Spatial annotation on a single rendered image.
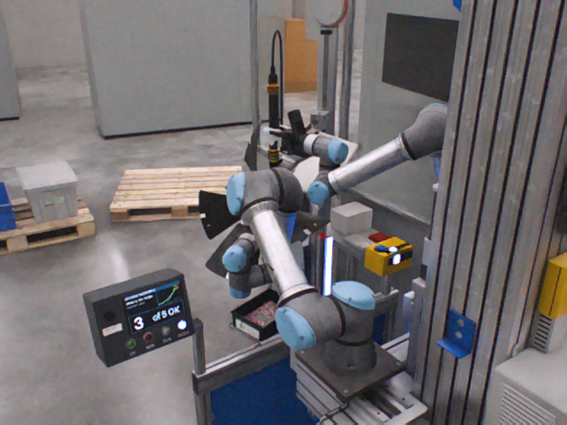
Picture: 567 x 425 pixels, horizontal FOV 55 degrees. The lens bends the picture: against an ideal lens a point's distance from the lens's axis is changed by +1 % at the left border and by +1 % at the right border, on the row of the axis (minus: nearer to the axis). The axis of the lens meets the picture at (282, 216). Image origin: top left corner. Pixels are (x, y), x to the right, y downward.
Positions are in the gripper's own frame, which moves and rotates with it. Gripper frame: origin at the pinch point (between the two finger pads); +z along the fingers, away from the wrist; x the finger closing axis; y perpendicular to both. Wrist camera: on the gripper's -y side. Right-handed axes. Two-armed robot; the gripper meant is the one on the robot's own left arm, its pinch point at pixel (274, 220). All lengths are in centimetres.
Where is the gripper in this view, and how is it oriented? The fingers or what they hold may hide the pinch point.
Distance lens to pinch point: 205.5
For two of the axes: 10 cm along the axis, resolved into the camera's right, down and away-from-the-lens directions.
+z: 3.2, -3.9, 8.7
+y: -9.4, -0.3, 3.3
